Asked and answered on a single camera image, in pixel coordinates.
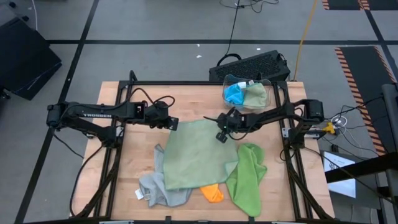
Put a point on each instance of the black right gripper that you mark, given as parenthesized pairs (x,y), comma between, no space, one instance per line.
(233,121)

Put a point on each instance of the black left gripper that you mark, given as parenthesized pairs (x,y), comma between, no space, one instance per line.
(158,116)

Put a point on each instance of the blue microfiber towel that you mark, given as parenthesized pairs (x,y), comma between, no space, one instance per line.
(234,95)

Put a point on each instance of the sage green microfiber towel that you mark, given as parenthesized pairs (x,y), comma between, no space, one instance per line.
(199,155)

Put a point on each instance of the pale green teal-edged towel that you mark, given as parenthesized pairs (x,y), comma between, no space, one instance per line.
(255,96)

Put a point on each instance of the orange microfiber towel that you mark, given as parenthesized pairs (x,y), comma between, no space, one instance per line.
(213,193)

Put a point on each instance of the grey microfiber towel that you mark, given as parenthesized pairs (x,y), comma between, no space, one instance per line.
(155,189)

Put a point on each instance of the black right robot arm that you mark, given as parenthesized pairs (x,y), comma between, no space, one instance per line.
(280,115)

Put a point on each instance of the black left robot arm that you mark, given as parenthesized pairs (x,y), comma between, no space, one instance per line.
(93,115)

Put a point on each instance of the bright green microfiber towel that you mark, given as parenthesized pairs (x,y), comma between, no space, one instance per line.
(245,186)

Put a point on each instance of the clear plastic bin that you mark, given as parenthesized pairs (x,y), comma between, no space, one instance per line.
(248,79)

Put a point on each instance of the black perforated box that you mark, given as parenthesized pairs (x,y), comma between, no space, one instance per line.
(248,65)

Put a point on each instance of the small white tag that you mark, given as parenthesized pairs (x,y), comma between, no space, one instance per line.
(139,194)

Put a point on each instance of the yellow connector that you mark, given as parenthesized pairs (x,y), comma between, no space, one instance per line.
(329,127)

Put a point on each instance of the black case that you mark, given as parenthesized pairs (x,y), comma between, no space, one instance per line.
(25,62)

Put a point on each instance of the black bar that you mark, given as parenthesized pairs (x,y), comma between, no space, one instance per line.
(357,169)

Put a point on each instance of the black hazard-striped floor mat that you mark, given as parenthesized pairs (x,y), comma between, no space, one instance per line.
(367,87)
(342,3)

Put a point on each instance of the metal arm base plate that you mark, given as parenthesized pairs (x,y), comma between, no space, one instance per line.
(285,132)
(119,130)

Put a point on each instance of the black metal table frame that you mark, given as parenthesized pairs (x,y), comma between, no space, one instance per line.
(186,83)

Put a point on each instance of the black post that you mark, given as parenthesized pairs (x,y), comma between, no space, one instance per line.
(391,124)

